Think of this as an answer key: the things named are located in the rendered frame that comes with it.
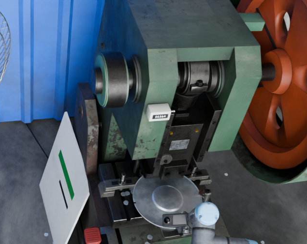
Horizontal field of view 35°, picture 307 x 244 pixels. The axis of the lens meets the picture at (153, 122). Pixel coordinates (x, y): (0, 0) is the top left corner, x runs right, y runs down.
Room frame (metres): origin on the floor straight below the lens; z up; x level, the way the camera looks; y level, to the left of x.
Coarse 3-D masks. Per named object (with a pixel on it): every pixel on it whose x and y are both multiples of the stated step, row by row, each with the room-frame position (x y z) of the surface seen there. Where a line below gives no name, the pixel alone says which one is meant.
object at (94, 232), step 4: (88, 228) 1.01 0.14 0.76; (92, 228) 1.02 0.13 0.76; (96, 228) 1.02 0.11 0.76; (84, 232) 0.99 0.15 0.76; (88, 232) 1.00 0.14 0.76; (92, 232) 1.00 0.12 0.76; (96, 232) 1.00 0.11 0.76; (88, 236) 0.98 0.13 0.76; (92, 236) 0.98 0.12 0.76; (96, 236) 0.99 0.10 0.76; (100, 236) 0.99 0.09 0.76; (88, 240) 0.96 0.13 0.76; (92, 240) 0.97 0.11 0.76; (96, 240) 0.97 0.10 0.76; (100, 240) 0.98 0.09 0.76
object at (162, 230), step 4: (160, 228) 1.08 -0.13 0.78; (164, 228) 1.08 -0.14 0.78; (164, 232) 1.06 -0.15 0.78; (168, 232) 1.07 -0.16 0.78; (172, 232) 1.07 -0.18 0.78; (176, 232) 1.08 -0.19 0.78; (164, 236) 1.05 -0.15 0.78; (168, 236) 1.05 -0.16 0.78; (172, 236) 1.06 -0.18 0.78; (176, 236) 1.07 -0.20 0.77; (180, 236) 1.07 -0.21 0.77
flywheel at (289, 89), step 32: (256, 0) 1.73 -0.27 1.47; (288, 0) 1.60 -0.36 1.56; (256, 32) 1.70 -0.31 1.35; (288, 32) 1.54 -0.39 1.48; (288, 64) 1.46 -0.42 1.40; (256, 96) 1.55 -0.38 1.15; (288, 96) 1.41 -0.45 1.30; (256, 128) 1.48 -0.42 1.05; (288, 128) 1.34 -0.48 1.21; (288, 160) 1.23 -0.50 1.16
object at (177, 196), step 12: (144, 180) 1.29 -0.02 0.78; (156, 180) 1.30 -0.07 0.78; (168, 180) 1.32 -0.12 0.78; (180, 180) 1.34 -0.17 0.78; (144, 192) 1.23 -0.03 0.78; (156, 192) 1.24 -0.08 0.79; (168, 192) 1.25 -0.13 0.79; (180, 192) 1.27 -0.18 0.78; (192, 192) 1.29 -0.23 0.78; (144, 204) 1.17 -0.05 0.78; (156, 204) 1.18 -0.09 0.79; (168, 204) 1.19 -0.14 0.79; (180, 204) 1.21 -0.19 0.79; (192, 204) 1.23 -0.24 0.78; (144, 216) 1.11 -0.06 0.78; (156, 216) 1.13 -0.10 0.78; (168, 228) 1.08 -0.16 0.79
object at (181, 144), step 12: (192, 108) 1.36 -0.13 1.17; (180, 120) 1.28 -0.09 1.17; (192, 120) 1.30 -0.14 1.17; (180, 132) 1.26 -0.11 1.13; (192, 132) 1.28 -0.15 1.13; (168, 144) 1.25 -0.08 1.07; (180, 144) 1.27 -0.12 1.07; (192, 144) 1.29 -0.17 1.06; (168, 156) 1.24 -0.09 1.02; (180, 156) 1.27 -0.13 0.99; (156, 168) 1.24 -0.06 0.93; (168, 168) 1.22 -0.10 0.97; (180, 168) 1.25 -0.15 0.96
